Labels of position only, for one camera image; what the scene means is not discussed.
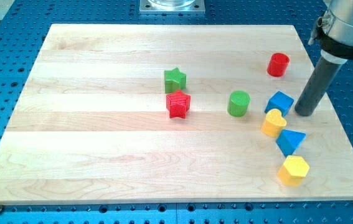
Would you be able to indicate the red cylinder block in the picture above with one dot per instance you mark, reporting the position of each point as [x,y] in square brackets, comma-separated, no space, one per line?
[278,64]

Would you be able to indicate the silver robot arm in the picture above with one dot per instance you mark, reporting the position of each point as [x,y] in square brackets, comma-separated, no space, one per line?
[334,31]

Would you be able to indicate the blue cube block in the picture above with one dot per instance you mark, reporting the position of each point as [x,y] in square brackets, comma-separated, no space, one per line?
[280,101]

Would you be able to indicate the red star block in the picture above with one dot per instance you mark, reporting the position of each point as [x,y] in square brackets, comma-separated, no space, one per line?
[178,104]

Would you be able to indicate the green star block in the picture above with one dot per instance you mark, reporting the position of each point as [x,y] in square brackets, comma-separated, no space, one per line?
[174,80]

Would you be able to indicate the light wooden board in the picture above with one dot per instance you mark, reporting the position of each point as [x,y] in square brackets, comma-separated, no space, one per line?
[91,124]

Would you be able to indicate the green cylinder block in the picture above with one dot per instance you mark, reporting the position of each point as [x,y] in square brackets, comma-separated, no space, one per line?
[238,103]

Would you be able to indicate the yellow heart block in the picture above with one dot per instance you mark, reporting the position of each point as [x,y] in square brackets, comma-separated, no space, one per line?
[274,123]

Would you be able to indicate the blue triangle block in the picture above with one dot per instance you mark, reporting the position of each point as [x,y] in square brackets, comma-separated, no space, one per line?
[288,141]

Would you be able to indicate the yellow hexagon block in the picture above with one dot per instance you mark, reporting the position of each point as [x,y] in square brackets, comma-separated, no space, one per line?
[293,170]

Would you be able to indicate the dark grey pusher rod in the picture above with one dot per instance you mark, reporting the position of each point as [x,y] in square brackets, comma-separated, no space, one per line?
[319,81]

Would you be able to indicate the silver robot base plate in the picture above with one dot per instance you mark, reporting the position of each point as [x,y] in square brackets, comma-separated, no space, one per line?
[171,6]

